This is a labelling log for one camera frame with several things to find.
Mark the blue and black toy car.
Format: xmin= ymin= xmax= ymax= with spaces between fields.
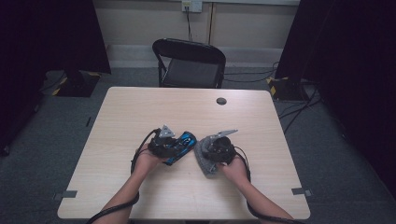
xmin=163 ymin=131 xmax=198 ymax=166

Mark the black curtain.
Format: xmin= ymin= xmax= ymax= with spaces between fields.
xmin=275 ymin=0 xmax=396 ymax=200
xmin=0 ymin=0 xmax=112 ymax=157

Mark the right hand-held gripper black cable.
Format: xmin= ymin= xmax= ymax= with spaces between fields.
xmin=233 ymin=146 xmax=307 ymax=224

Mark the grey tape piece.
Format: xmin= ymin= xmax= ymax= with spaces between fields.
xmin=290 ymin=187 xmax=314 ymax=197
xmin=52 ymin=189 xmax=78 ymax=202

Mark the left hand-held gripper black cable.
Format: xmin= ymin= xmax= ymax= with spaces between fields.
xmin=85 ymin=128 xmax=162 ymax=224

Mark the hand-held gripper black cable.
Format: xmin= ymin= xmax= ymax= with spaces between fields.
xmin=85 ymin=128 xmax=162 ymax=224
xmin=233 ymin=146 xmax=307 ymax=224

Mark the thin wall cable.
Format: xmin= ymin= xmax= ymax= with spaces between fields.
xmin=207 ymin=2 xmax=216 ymax=46

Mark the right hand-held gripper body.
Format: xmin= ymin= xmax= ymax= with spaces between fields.
xmin=205 ymin=129 xmax=239 ymax=165

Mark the grey terry cloth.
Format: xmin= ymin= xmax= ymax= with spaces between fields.
xmin=193 ymin=135 xmax=219 ymax=179

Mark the black socket cable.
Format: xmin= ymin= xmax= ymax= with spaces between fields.
xmin=185 ymin=7 xmax=194 ymax=43

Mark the person's left hand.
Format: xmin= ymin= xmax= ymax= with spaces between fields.
xmin=132 ymin=146 xmax=166 ymax=181

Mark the black floor cable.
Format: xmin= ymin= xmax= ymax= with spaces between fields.
xmin=223 ymin=61 xmax=280 ymax=77
xmin=278 ymin=87 xmax=321 ymax=120
xmin=223 ymin=69 xmax=278 ymax=84
xmin=282 ymin=92 xmax=322 ymax=135

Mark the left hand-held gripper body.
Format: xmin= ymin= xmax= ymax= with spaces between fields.
xmin=148 ymin=124 xmax=181 ymax=159

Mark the person's right hand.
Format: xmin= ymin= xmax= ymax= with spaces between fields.
xmin=218 ymin=155 xmax=252 ymax=189

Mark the black folding chair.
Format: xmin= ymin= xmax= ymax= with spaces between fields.
xmin=151 ymin=37 xmax=227 ymax=89

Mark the white wall socket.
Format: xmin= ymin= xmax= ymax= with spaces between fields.
xmin=181 ymin=0 xmax=204 ymax=14

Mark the black stand base yellow tape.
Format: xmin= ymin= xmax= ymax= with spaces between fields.
xmin=51 ymin=70 xmax=103 ymax=98
xmin=265 ymin=76 xmax=310 ymax=103

